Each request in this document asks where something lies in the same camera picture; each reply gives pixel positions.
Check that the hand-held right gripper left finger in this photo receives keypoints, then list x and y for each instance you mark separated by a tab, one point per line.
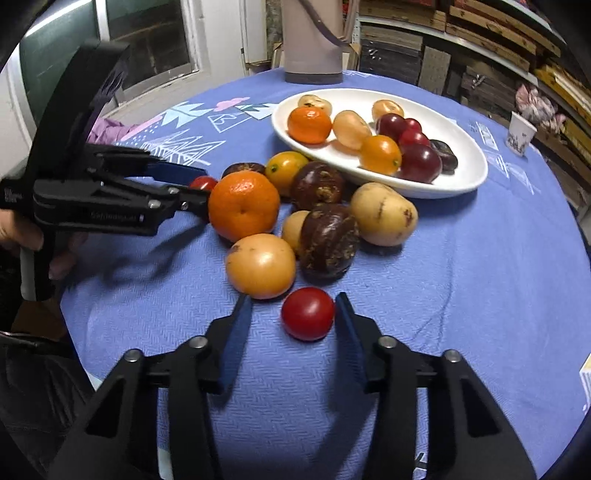
238	337

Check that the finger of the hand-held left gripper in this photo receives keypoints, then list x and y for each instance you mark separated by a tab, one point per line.
178	173
175	201

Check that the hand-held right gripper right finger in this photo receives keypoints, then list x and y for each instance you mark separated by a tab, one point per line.
351	337

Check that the red tomato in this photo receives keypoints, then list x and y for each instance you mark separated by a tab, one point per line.
308	314
413	123
414	138
203	183

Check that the orange mandarin with green stem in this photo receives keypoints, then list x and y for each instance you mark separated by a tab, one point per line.
309	125

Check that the yellow pepino melon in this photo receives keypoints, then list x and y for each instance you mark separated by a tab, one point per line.
351	129
314	102
387	109

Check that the white oval plate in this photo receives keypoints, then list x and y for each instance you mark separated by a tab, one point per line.
461	170

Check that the dark brown mottled fruit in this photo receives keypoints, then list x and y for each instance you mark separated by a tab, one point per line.
243	169
317	184
444	156
329	242

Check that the dark red plum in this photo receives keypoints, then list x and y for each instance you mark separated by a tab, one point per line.
390	125
419	164

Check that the person's left hand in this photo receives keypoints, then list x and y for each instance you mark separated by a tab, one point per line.
23	233

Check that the large orange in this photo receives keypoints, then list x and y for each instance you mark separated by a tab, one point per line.
244	206

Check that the yellow-orange persimmon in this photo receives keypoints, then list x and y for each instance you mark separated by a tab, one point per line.
261	270

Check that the purple cloth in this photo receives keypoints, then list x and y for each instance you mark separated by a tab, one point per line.
108	131

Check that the blue printed tablecloth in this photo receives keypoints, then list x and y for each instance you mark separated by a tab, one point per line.
438	286

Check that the small yellow-orange citrus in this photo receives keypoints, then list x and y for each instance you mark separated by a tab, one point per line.
380	154
285	170

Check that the small tan round fruit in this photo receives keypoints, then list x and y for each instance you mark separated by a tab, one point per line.
293	230

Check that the yellow potato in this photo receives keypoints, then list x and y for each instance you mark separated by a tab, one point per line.
383	213

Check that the white framed window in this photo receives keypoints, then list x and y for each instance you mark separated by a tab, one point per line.
138	41

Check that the beige thermos jug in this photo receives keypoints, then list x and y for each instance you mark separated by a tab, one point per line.
309	41

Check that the white paper cup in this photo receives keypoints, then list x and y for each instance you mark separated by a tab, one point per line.
521	131

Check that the pink crumpled cloth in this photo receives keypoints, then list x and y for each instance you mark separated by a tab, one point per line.
538	104

